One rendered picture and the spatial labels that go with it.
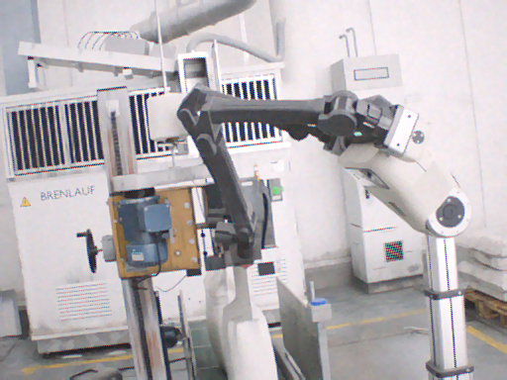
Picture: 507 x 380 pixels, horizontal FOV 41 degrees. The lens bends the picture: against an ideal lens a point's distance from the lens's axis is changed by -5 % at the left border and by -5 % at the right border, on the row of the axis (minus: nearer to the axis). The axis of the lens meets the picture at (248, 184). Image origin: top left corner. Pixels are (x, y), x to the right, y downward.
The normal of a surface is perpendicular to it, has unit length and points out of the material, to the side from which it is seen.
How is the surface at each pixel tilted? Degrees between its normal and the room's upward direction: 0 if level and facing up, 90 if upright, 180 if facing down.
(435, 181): 115
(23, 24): 90
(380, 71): 90
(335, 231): 90
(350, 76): 90
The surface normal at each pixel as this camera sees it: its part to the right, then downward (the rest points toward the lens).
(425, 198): 0.50, 0.40
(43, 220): 0.12, 0.04
